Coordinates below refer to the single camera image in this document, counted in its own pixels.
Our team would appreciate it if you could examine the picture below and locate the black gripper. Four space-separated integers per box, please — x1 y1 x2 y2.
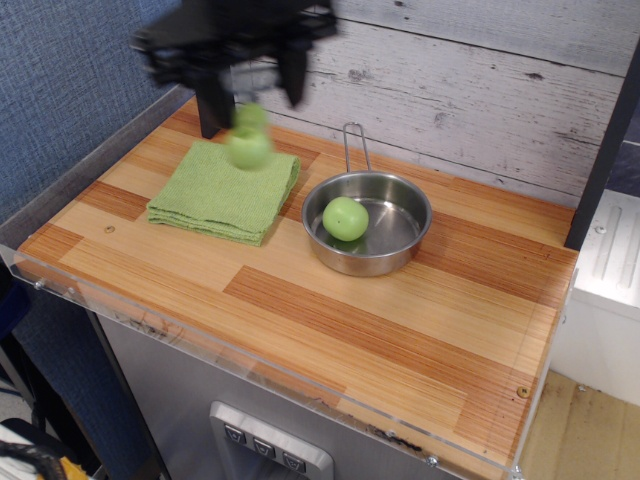
130 1 337 131

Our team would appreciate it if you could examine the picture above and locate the green handled toy spatula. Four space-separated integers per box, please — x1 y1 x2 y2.
225 64 281 171

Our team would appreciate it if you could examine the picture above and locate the small steel pot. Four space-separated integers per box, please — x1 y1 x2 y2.
301 122 433 277

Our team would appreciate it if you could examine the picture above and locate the folded green cloth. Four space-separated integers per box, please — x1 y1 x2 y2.
147 141 301 246

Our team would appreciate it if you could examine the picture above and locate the green toy apple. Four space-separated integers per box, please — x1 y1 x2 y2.
322 197 369 242

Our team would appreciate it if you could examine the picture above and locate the clear acrylic table guard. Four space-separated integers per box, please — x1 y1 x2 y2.
1 89 577 479

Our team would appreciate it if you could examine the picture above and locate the silver toy fridge cabinet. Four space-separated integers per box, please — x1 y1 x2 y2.
97 312 491 480

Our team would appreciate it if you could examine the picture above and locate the silver button dispenser panel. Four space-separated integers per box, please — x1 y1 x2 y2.
209 401 334 479

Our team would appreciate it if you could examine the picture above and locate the yellow tape object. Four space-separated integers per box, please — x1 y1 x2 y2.
54 457 91 480

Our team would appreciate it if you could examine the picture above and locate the white aluminium side block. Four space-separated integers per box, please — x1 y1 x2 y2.
550 190 639 405

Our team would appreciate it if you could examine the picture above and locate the dark left shelf post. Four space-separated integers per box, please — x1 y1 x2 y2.
195 85 235 139

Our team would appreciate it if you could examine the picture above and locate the dark shelf post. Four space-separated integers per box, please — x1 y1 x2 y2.
195 85 235 139
564 43 639 251

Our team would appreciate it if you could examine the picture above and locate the dark right shelf post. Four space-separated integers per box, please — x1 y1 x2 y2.
564 43 639 251

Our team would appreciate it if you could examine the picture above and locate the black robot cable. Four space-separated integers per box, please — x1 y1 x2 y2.
0 439 69 480

